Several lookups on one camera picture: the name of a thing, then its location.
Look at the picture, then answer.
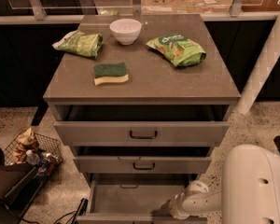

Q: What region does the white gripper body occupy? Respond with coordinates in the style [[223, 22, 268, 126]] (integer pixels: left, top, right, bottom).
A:
[[169, 180, 209, 220]]

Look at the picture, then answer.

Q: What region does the grey drawer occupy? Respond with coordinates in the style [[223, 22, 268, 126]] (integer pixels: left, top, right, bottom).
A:
[[74, 147, 211, 174], [55, 105, 229, 147], [77, 174, 207, 224]]

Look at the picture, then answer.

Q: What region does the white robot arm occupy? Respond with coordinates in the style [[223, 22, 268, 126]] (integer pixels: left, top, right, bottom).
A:
[[169, 145, 280, 224]]

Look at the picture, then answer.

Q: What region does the grey drawer cabinet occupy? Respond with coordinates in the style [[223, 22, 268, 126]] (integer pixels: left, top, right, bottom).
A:
[[42, 13, 242, 185]]

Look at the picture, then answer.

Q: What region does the black bar on floor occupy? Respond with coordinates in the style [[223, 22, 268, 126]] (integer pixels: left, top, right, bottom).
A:
[[71, 198, 88, 224]]

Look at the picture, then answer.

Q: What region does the green chip bag right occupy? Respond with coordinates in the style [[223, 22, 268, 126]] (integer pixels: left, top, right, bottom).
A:
[[147, 34, 206, 67]]

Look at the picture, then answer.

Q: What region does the green yellow sponge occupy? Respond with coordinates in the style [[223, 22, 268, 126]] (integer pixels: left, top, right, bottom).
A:
[[93, 63, 129, 86]]

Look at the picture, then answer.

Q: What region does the clear plastic water bottle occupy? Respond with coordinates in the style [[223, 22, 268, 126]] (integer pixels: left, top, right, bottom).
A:
[[25, 149, 40, 165]]

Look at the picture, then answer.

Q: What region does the crumpled tan snack bag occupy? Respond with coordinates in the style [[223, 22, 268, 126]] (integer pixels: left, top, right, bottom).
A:
[[13, 128, 39, 163]]

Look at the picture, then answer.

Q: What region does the white ceramic bowl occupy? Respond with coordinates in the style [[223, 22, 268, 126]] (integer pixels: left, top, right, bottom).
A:
[[109, 19, 142, 45]]

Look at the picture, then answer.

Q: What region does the green snack bag left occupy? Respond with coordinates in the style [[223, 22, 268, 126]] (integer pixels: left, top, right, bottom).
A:
[[52, 30, 103, 58]]

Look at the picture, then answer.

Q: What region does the cardboard box centre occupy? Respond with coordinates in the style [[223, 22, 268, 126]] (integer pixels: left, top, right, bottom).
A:
[[141, 0, 188, 14]]

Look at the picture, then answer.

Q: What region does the black wire basket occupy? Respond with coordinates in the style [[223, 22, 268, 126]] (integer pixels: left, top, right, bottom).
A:
[[4, 133, 63, 179]]

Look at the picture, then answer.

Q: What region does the white diagonal post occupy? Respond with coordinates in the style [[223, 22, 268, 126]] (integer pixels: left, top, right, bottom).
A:
[[236, 13, 280, 114]]

